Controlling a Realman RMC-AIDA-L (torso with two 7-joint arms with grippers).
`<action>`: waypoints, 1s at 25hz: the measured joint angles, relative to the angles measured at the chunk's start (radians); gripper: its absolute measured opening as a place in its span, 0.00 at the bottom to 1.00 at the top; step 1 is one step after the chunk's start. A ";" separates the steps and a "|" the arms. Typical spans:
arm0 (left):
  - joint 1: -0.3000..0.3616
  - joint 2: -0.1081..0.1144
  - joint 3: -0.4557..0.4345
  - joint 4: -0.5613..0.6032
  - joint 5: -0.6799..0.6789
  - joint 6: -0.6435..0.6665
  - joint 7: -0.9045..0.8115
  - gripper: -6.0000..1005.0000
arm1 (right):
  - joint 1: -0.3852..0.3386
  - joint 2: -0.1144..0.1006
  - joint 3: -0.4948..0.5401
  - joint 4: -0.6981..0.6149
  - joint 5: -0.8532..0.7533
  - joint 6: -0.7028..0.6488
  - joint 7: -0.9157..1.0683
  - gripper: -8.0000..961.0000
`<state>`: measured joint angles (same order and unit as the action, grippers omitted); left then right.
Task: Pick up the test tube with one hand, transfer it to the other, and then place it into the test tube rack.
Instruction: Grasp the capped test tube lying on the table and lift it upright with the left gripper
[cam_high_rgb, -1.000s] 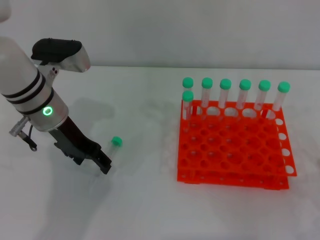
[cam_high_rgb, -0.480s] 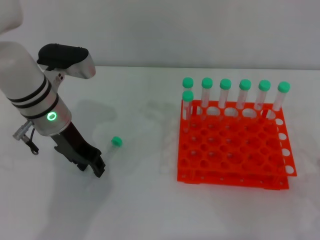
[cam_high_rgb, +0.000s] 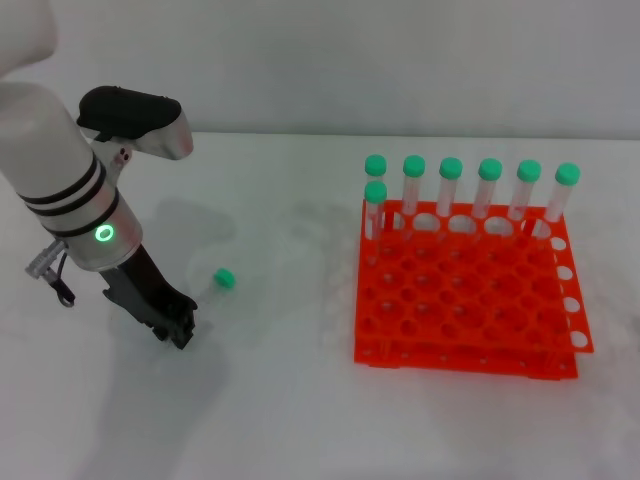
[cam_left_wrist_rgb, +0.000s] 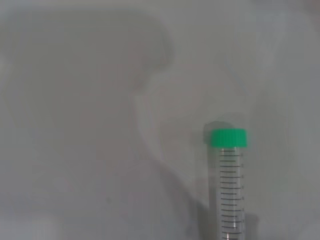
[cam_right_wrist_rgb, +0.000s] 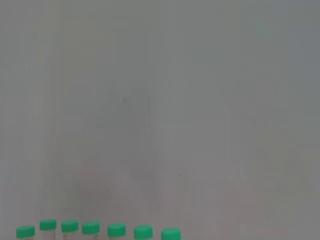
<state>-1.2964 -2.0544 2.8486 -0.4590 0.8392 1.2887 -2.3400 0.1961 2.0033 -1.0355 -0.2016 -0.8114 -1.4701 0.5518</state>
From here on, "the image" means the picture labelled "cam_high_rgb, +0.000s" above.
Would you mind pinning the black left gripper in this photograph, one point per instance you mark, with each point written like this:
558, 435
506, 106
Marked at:
142, 292

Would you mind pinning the clear test tube green cap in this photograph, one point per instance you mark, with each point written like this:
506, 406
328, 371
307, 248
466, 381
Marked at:
490, 169
529, 170
568, 173
224, 278
376, 192
451, 168
414, 165
375, 165

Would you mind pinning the orange test tube rack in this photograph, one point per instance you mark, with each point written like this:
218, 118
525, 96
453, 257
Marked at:
465, 305

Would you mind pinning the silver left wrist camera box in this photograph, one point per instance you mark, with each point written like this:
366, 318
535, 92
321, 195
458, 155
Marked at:
140, 122

